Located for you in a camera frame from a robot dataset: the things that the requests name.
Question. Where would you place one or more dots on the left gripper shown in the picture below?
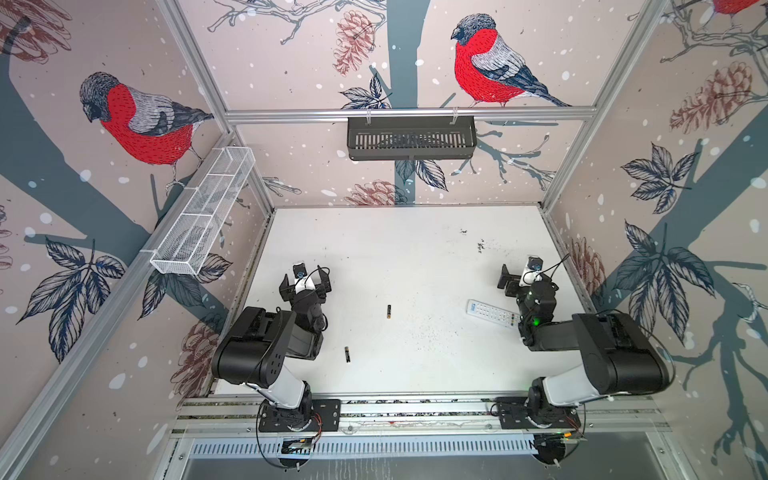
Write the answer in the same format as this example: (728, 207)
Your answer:
(288, 288)

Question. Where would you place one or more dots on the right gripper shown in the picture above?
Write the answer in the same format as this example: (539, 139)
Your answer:
(508, 282)

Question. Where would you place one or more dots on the white remote control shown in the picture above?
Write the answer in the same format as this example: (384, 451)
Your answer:
(489, 313)

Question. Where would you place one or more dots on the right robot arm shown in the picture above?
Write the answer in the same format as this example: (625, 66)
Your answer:
(617, 358)

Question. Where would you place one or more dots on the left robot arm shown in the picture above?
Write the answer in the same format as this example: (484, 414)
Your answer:
(254, 351)

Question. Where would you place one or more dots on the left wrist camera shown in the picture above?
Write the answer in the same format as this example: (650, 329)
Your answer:
(300, 272)

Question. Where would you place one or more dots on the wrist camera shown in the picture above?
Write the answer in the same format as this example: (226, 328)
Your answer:
(300, 272)
(532, 269)

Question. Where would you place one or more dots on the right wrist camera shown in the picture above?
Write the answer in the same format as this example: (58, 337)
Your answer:
(532, 269)

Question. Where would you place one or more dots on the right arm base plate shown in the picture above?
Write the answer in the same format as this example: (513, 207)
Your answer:
(517, 413)

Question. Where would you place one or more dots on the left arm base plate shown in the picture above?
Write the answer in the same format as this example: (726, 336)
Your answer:
(319, 415)

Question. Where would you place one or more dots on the white wire mesh basket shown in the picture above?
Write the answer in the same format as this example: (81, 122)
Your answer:
(192, 236)

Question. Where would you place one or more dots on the black wall basket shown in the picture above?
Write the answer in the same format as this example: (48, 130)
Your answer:
(411, 138)

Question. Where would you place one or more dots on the slotted cable duct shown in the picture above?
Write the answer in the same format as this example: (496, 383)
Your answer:
(365, 447)

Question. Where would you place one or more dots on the aluminium front rail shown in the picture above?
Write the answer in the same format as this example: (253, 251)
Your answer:
(221, 416)

